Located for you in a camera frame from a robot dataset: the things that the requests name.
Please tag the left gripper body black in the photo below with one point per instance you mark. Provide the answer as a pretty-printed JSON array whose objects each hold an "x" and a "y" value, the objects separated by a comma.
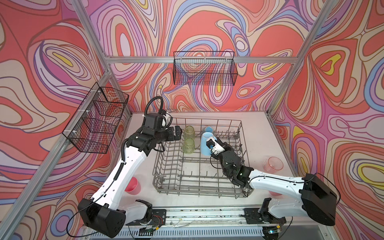
[{"x": 164, "y": 135}]

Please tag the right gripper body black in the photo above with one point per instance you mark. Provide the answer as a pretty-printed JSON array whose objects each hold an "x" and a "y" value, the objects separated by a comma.
[{"x": 227, "y": 148}]

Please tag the green glass cup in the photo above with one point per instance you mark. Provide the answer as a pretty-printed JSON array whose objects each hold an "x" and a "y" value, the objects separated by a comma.
[
  {"x": 189, "y": 133},
  {"x": 188, "y": 146}
]

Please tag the blue floral ceramic mug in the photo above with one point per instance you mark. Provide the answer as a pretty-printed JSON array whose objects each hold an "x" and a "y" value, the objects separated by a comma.
[{"x": 208, "y": 129}]

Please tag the clear pink glass cup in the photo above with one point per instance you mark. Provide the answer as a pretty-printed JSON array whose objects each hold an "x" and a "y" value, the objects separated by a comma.
[{"x": 273, "y": 165}]

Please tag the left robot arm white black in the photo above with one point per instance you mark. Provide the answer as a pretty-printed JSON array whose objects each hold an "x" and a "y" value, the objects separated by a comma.
[{"x": 102, "y": 212}]

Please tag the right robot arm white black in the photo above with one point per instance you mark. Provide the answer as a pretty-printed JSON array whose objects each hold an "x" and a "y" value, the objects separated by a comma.
[{"x": 308, "y": 196}]

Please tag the pink plastic cup right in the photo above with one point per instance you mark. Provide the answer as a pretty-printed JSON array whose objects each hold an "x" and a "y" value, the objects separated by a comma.
[{"x": 274, "y": 193}]

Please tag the pink plastic cup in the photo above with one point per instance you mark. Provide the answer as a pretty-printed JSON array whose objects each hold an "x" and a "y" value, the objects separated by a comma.
[
  {"x": 274, "y": 193},
  {"x": 133, "y": 187}
]

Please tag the pink plastic cup left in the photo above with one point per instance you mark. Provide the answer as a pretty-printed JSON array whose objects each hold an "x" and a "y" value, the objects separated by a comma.
[{"x": 133, "y": 187}]

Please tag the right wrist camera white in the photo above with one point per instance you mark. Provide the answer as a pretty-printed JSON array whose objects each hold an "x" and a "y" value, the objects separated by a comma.
[{"x": 214, "y": 146}]

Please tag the grey wire dish rack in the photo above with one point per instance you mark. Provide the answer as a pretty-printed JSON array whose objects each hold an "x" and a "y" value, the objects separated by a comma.
[{"x": 176, "y": 172}]

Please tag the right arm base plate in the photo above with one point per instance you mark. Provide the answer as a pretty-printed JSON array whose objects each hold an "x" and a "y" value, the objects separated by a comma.
[{"x": 255, "y": 216}]

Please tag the black wire basket back wall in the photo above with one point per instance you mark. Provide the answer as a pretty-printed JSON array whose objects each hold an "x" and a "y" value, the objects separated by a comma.
[{"x": 204, "y": 68}]

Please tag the black wire basket wall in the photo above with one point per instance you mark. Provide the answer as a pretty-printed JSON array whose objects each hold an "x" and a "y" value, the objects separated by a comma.
[
  {"x": 204, "y": 68},
  {"x": 99, "y": 117}
]

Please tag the black wire basket left wall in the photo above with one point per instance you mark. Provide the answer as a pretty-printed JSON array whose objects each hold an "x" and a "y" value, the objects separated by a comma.
[{"x": 99, "y": 117}]

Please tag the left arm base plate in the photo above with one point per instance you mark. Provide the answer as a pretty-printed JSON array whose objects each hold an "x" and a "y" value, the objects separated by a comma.
[{"x": 156, "y": 218}]

